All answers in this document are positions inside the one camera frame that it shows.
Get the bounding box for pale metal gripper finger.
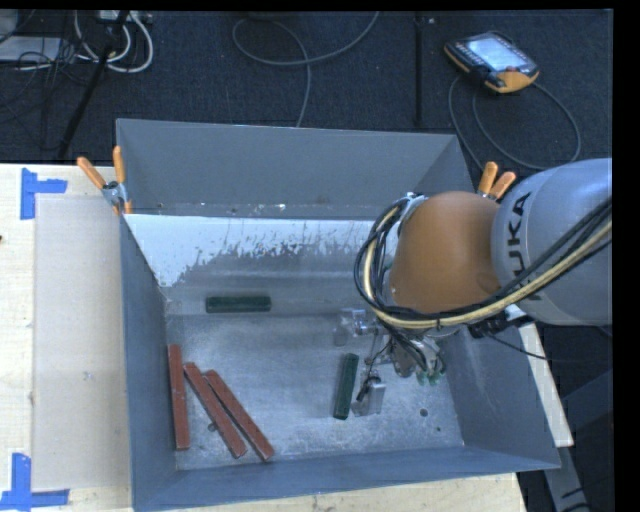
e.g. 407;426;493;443
350;375;388;418
333;308;375;348

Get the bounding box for dark green flat block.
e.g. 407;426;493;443
332;352;361;421
204;295;273;315

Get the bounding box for red-brown flat block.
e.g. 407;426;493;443
203;369;276;463
182;361;249;460
166;343;192;452

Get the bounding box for grey metal bin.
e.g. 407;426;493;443
114;117;563;512

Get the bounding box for pale flat board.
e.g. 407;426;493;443
31;193;132;492

